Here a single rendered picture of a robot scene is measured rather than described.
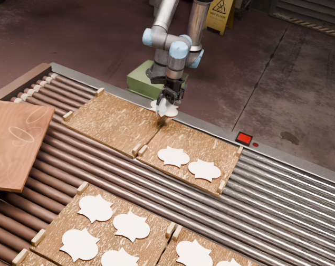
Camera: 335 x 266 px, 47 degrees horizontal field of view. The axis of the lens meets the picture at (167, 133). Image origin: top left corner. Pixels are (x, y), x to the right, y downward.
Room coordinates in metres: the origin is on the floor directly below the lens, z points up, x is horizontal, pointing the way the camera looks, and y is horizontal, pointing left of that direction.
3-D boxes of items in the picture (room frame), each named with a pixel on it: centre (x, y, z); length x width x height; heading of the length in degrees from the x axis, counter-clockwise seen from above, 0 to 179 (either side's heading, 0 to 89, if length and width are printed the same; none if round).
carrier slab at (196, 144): (1.35, -0.13, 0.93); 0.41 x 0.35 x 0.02; 71
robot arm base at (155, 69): (1.96, 0.10, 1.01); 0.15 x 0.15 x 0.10
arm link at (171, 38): (1.59, 0.02, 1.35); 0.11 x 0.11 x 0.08; 83
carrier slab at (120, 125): (1.48, 0.26, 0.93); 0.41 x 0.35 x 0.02; 70
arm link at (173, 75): (1.49, 0.02, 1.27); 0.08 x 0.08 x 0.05
